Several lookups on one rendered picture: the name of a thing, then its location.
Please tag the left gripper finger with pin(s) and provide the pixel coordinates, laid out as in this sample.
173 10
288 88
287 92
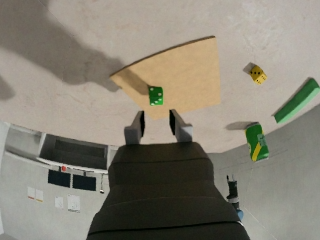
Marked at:
133 133

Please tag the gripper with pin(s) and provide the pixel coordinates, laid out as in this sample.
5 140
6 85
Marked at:
232 190

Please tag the green die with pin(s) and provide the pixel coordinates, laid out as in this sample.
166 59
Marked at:
156 96

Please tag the tan mat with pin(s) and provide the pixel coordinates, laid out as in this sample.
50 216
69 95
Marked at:
190 73

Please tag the yellow die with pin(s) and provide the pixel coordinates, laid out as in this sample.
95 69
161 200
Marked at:
258 74

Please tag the green drink can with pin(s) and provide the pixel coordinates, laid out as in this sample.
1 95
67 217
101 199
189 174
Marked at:
256 142

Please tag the red cup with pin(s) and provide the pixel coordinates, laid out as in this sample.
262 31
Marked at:
63 168

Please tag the white notice with grey header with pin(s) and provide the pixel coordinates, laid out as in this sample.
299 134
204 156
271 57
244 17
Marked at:
74 203

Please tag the white desk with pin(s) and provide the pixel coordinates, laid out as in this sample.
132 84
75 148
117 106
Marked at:
40 146

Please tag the white notice sheet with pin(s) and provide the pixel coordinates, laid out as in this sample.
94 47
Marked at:
59 202

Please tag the beige table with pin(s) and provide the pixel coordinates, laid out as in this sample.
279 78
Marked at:
83 33

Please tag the white notice with yellow header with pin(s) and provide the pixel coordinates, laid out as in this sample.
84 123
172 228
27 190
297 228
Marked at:
39 195

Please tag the green block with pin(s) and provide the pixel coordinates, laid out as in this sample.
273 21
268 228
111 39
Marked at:
296 101

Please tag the white notice with orange header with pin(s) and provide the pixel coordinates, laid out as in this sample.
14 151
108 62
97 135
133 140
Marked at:
31 193

